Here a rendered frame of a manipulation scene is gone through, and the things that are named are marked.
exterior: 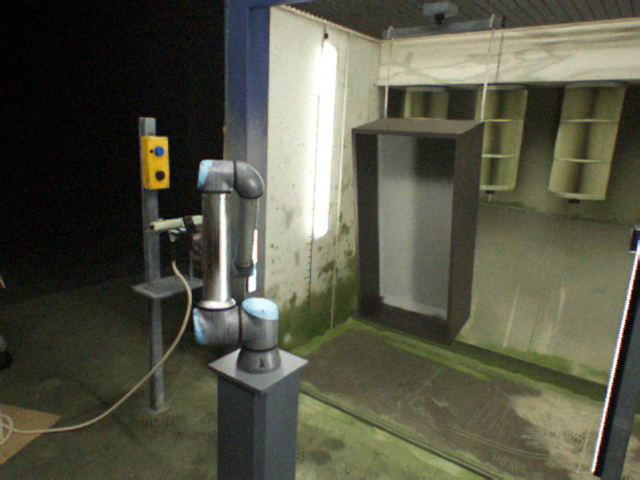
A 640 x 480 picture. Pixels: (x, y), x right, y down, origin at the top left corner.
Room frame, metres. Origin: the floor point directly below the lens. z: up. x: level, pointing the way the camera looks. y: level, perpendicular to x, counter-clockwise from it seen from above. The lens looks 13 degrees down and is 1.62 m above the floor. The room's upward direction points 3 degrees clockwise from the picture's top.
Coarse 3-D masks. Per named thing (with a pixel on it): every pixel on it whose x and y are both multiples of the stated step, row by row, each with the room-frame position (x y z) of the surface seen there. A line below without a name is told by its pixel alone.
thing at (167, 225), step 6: (198, 216) 2.42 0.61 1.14; (156, 222) 2.22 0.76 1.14; (162, 222) 2.23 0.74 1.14; (168, 222) 2.25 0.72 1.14; (174, 222) 2.28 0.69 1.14; (180, 222) 2.31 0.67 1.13; (198, 222) 2.40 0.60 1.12; (156, 228) 2.19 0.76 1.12; (162, 228) 2.22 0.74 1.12; (168, 228) 2.25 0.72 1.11; (174, 228) 2.28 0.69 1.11; (174, 240) 2.29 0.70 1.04; (174, 246) 2.28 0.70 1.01; (174, 252) 2.28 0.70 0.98; (174, 258) 2.28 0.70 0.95
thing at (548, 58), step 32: (512, 32) 3.25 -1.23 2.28; (544, 32) 3.14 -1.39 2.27; (576, 32) 3.03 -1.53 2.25; (608, 32) 2.93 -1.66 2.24; (384, 64) 3.78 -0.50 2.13; (416, 64) 3.63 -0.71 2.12; (448, 64) 3.48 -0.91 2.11; (480, 64) 3.35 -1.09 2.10; (512, 64) 3.23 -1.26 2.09; (544, 64) 3.12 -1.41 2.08; (576, 64) 3.01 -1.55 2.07; (608, 64) 2.92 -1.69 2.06
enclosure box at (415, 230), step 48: (384, 144) 2.87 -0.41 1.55; (432, 144) 2.69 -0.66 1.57; (480, 144) 2.49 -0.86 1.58; (384, 192) 2.92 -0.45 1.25; (432, 192) 2.73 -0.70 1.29; (384, 240) 2.98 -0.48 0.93; (432, 240) 2.78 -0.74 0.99; (384, 288) 3.04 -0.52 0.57; (432, 288) 2.83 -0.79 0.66; (432, 336) 2.53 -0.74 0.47
